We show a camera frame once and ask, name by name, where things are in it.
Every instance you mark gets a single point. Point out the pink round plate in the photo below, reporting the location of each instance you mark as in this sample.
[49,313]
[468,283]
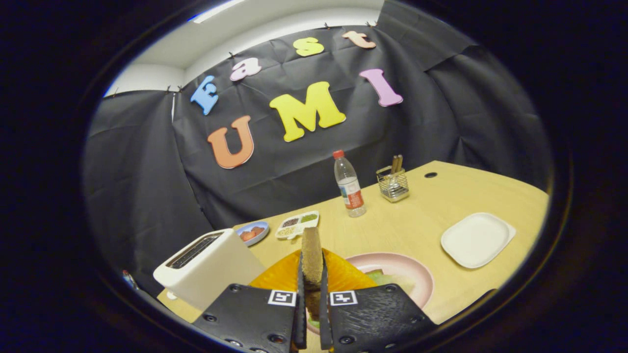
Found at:
[412,284]

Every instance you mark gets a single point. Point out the white divided sauce dish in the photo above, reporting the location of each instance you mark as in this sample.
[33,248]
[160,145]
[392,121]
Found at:
[294,230]

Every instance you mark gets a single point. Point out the small blue plate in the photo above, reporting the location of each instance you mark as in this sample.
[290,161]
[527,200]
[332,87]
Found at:
[252,243]

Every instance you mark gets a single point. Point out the red food slices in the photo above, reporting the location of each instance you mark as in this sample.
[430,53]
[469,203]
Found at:
[251,233]

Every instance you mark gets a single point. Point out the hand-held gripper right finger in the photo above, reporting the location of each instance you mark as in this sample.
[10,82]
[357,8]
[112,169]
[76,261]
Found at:
[325,318]

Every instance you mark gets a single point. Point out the green lettuce leaf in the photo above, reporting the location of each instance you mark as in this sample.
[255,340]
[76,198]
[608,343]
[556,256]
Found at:
[380,278]

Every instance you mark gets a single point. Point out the round brown bread slice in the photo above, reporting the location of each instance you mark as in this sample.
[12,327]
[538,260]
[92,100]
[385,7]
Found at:
[312,255]

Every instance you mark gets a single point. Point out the white toaster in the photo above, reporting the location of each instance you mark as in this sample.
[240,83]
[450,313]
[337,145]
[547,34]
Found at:
[216,274]

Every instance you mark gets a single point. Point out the black backdrop cloth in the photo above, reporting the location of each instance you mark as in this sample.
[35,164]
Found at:
[274,186]

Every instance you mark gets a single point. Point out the clear red-capped water bottle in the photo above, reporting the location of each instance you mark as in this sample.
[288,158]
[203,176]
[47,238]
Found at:
[351,191]

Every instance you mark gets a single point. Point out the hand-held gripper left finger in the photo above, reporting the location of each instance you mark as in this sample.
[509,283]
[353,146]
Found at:
[300,318]

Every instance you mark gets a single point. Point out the white square plate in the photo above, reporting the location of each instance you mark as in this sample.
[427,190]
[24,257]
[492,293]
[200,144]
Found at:
[476,240]

